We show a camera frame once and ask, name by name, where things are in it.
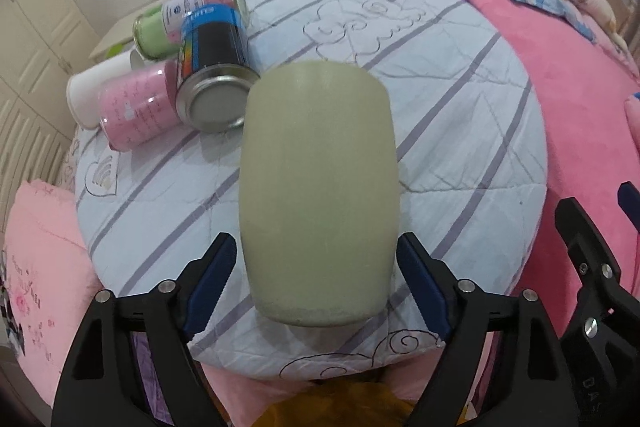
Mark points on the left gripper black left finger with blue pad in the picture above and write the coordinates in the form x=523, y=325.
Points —
x=125, y=344

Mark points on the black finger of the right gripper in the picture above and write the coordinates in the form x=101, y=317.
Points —
x=601, y=341

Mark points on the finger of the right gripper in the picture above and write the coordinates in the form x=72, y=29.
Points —
x=628, y=198

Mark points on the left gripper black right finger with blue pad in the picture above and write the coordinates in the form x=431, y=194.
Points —
x=505, y=342

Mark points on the pale green ceramic cup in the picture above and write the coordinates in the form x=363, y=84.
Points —
x=319, y=194

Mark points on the white paper cup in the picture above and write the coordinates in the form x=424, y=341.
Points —
x=83, y=89

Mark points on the pink bed cover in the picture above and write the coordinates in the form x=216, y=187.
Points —
x=582, y=94

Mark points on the pink folded blanket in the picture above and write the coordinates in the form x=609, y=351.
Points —
x=47, y=282

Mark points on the heart pattern white sheet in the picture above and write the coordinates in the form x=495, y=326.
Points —
x=67, y=171

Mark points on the black blue spray can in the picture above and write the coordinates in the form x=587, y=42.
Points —
x=216, y=69

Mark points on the white bedside table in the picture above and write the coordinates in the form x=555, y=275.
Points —
x=119, y=33

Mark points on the cream wardrobe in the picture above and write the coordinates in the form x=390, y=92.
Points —
x=43, y=43

